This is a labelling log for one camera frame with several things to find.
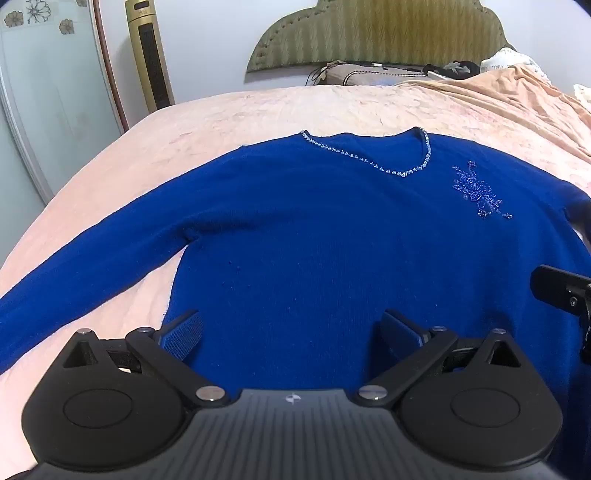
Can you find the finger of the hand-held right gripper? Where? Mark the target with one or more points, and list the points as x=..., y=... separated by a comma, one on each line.
x=554, y=286

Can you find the blue beaded sweater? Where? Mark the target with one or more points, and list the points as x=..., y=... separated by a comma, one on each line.
x=314, y=258

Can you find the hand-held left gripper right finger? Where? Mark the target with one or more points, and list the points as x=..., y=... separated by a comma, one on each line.
x=400, y=333

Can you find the black cloth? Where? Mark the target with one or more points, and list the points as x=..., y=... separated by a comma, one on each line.
x=452, y=68

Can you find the pink bed blanket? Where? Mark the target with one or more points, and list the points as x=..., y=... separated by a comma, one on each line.
x=194, y=124

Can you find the white cloth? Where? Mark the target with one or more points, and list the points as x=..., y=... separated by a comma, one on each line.
x=508, y=57

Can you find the frosted floral wardrobe door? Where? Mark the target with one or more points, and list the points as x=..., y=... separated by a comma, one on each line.
x=44, y=92

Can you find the gold tower heater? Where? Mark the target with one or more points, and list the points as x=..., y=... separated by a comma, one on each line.
x=150, y=55

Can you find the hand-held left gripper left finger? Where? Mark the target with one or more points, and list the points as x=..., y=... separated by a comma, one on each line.
x=181, y=336

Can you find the green padded headboard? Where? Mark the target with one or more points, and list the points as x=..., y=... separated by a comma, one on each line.
x=369, y=34

